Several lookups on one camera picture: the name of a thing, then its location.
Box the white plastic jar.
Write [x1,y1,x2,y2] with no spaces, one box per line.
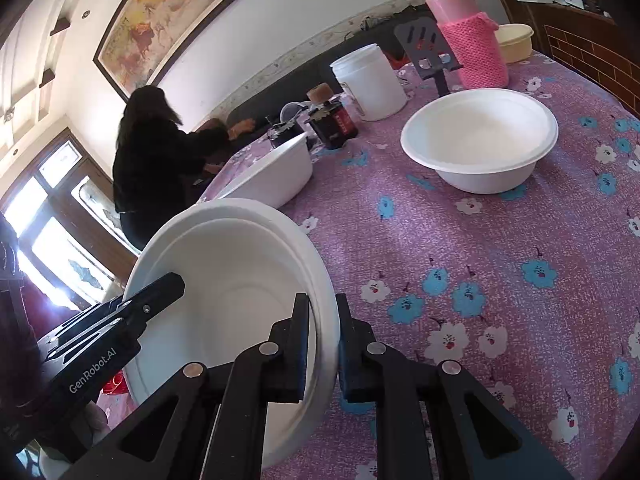
[330,43,408,122]

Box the glass panel door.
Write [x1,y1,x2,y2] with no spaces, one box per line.
[0,127,138,311]

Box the black sofa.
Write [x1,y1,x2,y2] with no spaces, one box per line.
[220,5,436,131]

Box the brown brick pattern cabinet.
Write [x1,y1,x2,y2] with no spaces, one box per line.
[480,0,640,116]

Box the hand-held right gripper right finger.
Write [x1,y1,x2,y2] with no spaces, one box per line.
[336,293,576,480]

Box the dark jar with cork lid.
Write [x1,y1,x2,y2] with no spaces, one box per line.
[306,83,360,151]

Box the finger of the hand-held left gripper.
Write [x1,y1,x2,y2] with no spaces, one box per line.
[37,272,186,361]

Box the person's left hand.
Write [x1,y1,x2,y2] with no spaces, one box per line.
[82,402,110,433]

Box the white disposable bowl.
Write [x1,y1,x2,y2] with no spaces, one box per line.
[121,198,342,470]
[400,88,559,195]
[210,132,314,209]

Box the black pump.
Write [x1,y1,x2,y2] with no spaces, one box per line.
[265,101,313,150]

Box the framed wall painting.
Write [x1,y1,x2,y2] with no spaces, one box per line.
[92,0,281,103]

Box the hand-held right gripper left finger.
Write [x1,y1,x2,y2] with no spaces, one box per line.
[57,292,311,480]

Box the purple floral tablecloth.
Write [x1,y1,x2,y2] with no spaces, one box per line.
[95,50,640,480]

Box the pink thermos with knitted sleeve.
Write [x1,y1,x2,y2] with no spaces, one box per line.
[418,0,510,89]

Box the cream round container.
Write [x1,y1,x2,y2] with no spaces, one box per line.
[496,23,534,64]

